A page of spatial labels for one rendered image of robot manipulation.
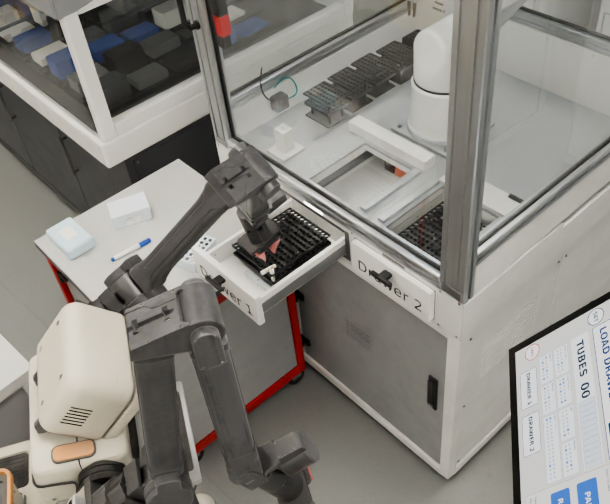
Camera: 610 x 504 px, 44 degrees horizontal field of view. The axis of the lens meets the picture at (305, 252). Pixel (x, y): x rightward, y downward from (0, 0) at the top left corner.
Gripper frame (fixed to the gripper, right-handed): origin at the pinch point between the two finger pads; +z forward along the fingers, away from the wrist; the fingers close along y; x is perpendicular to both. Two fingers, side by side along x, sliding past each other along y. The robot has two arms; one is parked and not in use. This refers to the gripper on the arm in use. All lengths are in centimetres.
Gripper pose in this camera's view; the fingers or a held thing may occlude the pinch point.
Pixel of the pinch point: (267, 254)
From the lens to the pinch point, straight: 199.8
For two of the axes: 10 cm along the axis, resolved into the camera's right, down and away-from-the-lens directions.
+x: 6.4, 5.3, -5.5
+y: -7.3, 6.3, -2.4
